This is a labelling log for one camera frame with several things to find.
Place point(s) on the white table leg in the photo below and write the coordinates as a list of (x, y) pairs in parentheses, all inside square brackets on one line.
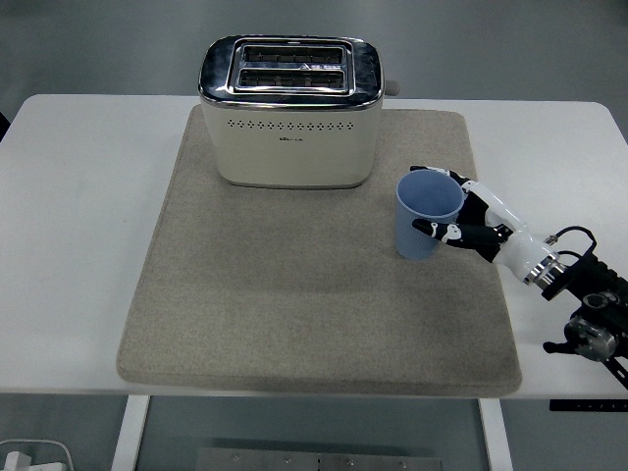
[(496, 436), (128, 436)]

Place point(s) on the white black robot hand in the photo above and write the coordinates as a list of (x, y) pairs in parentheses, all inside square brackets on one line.
[(510, 235)]

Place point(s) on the black table control panel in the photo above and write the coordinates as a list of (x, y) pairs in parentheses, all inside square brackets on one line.
[(589, 405)]

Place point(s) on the blue ribbed plastic cup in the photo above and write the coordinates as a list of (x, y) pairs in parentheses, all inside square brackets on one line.
[(414, 240)]

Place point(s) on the white power adapter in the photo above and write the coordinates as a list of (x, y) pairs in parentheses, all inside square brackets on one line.
[(15, 462)]

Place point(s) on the beige fabric table mat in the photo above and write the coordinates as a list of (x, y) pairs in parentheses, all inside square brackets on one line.
[(294, 304)]

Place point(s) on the cream and chrome toaster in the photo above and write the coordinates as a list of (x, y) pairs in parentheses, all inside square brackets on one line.
[(294, 152)]

